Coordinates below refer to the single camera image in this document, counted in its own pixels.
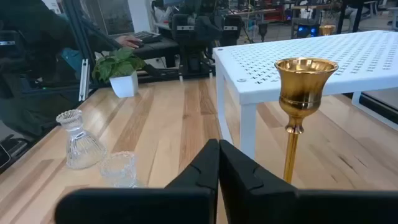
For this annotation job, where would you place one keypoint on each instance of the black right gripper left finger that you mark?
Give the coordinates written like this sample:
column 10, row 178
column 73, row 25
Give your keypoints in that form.
column 186, row 205

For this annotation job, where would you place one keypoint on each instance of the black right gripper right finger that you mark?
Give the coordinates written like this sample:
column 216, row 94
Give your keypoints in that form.
column 264, row 205

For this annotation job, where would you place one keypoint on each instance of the blue-lit computer case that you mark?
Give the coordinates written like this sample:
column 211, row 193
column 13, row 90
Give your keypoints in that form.
column 306, row 30

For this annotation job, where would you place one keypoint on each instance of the open laptop computer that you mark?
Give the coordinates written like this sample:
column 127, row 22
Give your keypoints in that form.
column 115, row 15

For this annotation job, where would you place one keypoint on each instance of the white perforated metal shelf riser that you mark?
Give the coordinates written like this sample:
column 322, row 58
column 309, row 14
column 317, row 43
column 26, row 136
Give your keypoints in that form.
column 342, row 62

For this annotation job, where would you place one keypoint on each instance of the black laptop stand table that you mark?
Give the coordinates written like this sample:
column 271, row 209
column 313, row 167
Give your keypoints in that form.
column 158, row 49

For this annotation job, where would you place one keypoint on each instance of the person's hand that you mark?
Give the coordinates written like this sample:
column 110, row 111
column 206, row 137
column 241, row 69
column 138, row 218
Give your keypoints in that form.
column 129, row 41

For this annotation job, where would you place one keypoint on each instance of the person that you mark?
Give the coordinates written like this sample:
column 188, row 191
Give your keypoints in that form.
column 37, row 31

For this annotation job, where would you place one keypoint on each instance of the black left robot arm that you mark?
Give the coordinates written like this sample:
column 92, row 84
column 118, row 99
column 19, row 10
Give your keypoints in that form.
column 199, row 34

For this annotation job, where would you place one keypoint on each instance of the silver aluminium extrusion bar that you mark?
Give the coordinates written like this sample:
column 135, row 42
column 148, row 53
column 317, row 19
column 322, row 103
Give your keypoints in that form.
column 84, row 79

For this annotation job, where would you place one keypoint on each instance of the black aluminium table frame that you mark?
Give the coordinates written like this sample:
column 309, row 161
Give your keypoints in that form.
column 161, row 72

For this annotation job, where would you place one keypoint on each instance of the clear ribbed glass candle holder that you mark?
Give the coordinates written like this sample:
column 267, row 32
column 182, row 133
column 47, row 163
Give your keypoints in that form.
column 81, row 143
column 119, row 169

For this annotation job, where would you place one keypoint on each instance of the green plant in white pot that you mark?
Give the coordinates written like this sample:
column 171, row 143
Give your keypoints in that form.
column 119, row 67

